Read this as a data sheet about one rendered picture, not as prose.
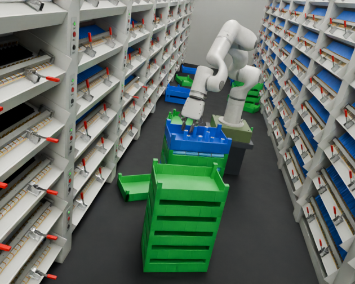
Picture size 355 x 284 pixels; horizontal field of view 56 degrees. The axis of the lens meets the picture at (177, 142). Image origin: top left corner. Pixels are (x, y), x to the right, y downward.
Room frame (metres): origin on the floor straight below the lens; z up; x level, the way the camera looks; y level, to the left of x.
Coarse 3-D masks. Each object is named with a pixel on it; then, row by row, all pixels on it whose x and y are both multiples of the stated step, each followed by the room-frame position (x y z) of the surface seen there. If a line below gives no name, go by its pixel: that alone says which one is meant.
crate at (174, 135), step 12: (168, 120) 1.60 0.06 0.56; (168, 132) 1.51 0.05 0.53; (180, 132) 1.64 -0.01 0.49; (192, 132) 1.65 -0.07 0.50; (216, 132) 1.67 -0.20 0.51; (168, 144) 1.46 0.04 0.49; (180, 144) 1.44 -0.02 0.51; (192, 144) 1.45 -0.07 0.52; (204, 144) 1.46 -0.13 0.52; (216, 144) 1.48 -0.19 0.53; (228, 144) 1.49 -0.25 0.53
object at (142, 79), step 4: (136, 72) 2.48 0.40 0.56; (136, 76) 2.47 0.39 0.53; (140, 76) 2.48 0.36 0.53; (140, 80) 2.48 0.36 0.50; (144, 80) 2.48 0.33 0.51; (140, 84) 2.44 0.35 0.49; (132, 88) 2.26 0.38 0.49; (136, 88) 2.30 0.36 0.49; (140, 88) 2.43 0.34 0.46; (128, 92) 2.15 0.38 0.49; (132, 92) 2.19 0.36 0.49; (136, 92) 2.28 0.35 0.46; (124, 100) 1.88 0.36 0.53; (128, 100) 2.04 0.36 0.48; (124, 104) 1.94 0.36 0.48
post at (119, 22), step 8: (128, 8) 1.82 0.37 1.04; (112, 16) 1.79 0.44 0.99; (120, 16) 1.79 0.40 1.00; (112, 24) 1.79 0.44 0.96; (120, 24) 1.79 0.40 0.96; (128, 32) 1.87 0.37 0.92; (112, 56) 1.79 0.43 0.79; (120, 56) 1.79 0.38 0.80; (112, 64) 1.79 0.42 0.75; (120, 64) 1.79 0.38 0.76; (120, 88) 1.80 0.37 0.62; (112, 96) 1.79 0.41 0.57; (120, 104) 1.83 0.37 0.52; (120, 112) 1.85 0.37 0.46; (120, 120) 1.87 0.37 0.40; (112, 128) 1.79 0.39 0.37; (112, 152) 1.79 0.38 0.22; (112, 160) 1.79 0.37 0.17; (112, 176) 1.80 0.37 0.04
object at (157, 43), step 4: (152, 36) 3.19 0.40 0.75; (156, 36) 3.18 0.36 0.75; (152, 40) 3.07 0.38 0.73; (156, 40) 3.16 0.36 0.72; (160, 40) 3.18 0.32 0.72; (152, 44) 2.75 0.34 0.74; (156, 44) 3.02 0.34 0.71; (160, 44) 3.18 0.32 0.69; (152, 48) 2.75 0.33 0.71; (156, 48) 2.95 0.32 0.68; (160, 48) 3.07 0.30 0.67; (152, 52) 2.74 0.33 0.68; (156, 52) 2.92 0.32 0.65; (152, 56) 2.78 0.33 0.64
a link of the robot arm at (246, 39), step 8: (224, 24) 1.87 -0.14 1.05; (232, 24) 1.85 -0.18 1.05; (224, 32) 1.81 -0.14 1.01; (232, 32) 1.82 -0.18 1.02; (240, 32) 1.89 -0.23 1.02; (248, 32) 1.95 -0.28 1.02; (232, 40) 1.81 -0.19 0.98; (240, 40) 1.91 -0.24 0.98; (248, 40) 1.93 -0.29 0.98; (256, 40) 1.97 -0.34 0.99; (240, 48) 1.98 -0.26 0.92; (248, 48) 1.94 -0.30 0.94
